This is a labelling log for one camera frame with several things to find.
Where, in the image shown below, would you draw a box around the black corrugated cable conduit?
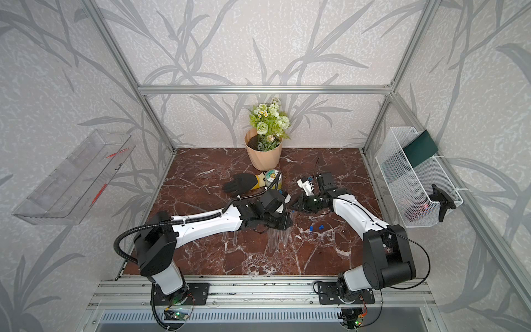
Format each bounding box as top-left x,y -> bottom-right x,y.
113,211 -> 225,264

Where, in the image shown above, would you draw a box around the green yellow labelled round tin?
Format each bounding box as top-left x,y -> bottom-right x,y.
265,170 -> 283,190

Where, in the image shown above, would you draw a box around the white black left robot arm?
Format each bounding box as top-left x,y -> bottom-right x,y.
134,190 -> 293,295

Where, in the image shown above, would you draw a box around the black work glove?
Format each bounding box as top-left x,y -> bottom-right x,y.
223,173 -> 266,196

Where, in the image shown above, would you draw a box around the green white artificial flowers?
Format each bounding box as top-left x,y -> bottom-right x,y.
250,98 -> 291,152

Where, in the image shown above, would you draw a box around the white wire mesh basket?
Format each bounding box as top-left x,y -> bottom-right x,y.
376,127 -> 463,228

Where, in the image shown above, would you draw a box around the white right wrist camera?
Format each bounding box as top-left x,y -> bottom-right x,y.
297,178 -> 315,196

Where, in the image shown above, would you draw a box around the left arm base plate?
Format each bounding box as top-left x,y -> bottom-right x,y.
150,283 -> 210,307

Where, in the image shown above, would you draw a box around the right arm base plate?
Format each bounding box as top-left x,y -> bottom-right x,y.
313,281 -> 376,305

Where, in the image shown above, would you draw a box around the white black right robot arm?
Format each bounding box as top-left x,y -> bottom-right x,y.
292,172 -> 416,294

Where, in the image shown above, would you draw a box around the aluminium frame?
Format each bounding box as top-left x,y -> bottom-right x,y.
81,1 -> 530,308

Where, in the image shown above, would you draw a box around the beige ribbed flower pot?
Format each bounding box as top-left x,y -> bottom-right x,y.
244,128 -> 282,171

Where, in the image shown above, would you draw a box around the clear plastic wall shelf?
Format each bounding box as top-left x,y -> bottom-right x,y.
12,130 -> 136,225

